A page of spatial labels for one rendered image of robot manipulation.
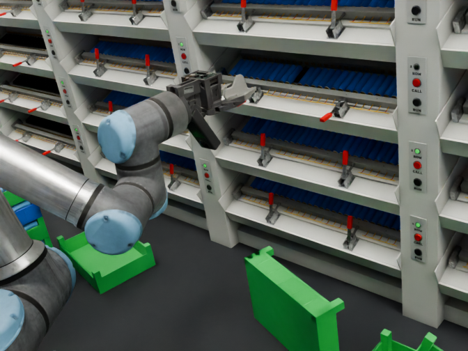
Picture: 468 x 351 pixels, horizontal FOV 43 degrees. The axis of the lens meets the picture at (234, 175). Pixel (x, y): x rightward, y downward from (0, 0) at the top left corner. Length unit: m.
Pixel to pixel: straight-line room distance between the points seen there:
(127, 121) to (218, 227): 0.89
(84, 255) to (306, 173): 0.87
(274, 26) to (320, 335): 0.74
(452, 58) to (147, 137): 0.61
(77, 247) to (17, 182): 1.08
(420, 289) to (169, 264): 0.80
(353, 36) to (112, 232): 0.68
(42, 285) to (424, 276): 0.89
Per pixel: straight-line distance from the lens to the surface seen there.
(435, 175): 1.36
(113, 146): 1.13
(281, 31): 1.47
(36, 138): 2.77
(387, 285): 1.67
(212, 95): 1.25
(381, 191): 1.48
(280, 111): 1.53
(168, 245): 2.03
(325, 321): 1.36
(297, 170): 1.61
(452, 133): 1.32
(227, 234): 1.92
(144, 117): 1.13
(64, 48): 2.24
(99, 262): 2.04
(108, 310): 1.82
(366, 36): 1.34
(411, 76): 1.29
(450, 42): 1.26
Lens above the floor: 1.08
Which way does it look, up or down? 27 degrees down
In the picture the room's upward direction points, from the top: 10 degrees counter-clockwise
